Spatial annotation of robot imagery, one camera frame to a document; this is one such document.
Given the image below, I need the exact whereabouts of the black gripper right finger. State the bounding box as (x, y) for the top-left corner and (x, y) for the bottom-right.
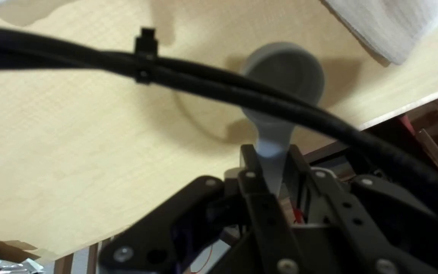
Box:
(282, 143), (438, 274)

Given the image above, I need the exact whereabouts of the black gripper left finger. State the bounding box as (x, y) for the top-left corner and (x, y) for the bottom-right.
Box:
(97, 143), (300, 274)

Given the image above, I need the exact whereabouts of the grey spoon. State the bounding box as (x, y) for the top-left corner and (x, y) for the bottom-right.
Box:
(238, 41), (326, 196)

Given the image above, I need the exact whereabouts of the folded beige towel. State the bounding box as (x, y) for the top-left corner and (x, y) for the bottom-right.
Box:
(322, 0), (438, 67)

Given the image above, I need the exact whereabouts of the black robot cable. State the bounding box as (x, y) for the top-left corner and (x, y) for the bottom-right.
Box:
(0, 24), (438, 225)

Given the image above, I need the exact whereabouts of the black cable tie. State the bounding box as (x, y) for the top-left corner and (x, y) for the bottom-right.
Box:
(132, 26), (159, 87)

